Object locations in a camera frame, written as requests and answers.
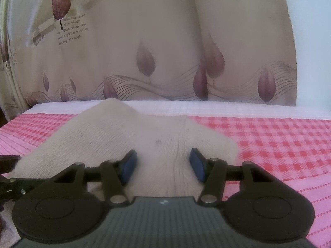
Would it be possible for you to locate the pink checked blanket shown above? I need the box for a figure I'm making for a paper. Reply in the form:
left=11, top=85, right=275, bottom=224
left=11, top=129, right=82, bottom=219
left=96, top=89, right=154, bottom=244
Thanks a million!
left=0, top=101, right=331, bottom=248

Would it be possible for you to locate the beige leaf print curtain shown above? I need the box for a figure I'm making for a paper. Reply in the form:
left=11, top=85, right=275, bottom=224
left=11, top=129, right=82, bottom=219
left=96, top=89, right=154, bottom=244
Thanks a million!
left=0, top=0, right=298, bottom=124

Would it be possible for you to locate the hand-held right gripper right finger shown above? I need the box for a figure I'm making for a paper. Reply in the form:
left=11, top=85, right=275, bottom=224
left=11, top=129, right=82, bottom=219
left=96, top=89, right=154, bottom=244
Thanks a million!
left=189, top=148, right=280, bottom=207

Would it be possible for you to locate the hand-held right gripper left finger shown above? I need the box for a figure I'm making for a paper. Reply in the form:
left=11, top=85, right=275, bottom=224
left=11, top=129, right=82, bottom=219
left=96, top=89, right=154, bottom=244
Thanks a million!
left=52, top=149, right=137, bottom=207

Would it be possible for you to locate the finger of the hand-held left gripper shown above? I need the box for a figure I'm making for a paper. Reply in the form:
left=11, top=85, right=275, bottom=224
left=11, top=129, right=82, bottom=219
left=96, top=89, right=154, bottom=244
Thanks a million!
left=0, top=177, right=31, bottom=208
left=0, top=155, right=22, bottom=173

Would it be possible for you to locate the cream knitted garment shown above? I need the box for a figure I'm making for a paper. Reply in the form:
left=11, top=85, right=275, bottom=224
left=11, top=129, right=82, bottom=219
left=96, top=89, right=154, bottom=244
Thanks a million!
left=10, top=98, right=240, bottom=202

